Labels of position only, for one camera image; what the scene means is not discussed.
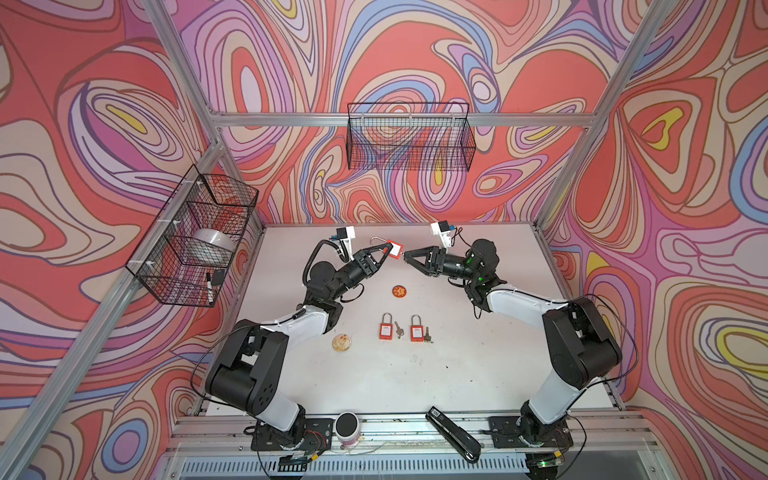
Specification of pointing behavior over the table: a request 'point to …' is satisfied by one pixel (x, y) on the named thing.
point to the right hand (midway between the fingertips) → (406, 264)
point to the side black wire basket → (187, 255)
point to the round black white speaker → (347, 429)
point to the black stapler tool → (469, 448)
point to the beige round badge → (341, 342)
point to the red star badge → (399, 291)
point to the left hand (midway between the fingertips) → (395, 250)
